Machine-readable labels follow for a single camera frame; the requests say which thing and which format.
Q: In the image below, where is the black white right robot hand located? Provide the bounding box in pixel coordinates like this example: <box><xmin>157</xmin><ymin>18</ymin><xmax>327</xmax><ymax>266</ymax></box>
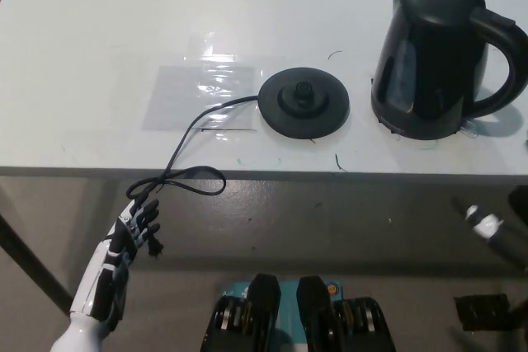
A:
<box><xmin>452</xmin><ymin>197</ymin><xmax>515</xmax><ymax>262</ymax></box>

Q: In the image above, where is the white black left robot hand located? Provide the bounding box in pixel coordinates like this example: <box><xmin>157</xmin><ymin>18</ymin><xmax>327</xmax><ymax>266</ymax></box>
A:
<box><xmin>68</xmin><ymin>198</ymin><xmax>162</xmax><ymax>335</ymax></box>

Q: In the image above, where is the black electric kettle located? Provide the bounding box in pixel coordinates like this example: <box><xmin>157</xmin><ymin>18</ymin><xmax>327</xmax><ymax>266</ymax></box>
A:
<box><xmin>370</xmin><ymin>0</ymin><xmax>523</xmax><ymax>141</ymax></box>

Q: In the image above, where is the black teal robot torso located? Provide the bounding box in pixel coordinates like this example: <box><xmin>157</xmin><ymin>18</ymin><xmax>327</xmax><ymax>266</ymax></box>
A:
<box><xmin>200</xmin><ymin>272</ymin><xmax>397</xmax><ymax>352</ymax></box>

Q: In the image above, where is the black round kettle base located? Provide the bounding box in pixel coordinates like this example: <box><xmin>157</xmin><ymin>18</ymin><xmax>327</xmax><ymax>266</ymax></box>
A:
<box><xmin>257</xmin><ymin>67</ymin><xmax>351</xmax><ymax>138</ymax></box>

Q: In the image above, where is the clear plastic sheet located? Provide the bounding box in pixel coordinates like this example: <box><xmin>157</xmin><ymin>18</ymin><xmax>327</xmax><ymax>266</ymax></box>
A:
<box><xmin>142</xmin><ymin>30</ymin><xmax>265</xmax><ymax>133</ymax></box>

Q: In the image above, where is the black power cable with plug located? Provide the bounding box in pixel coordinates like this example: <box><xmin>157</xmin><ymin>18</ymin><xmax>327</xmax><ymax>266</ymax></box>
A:
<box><xmin>125</xmin><ymin>95</ymin><xmax>262</xmax><ymax>257</ymax></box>

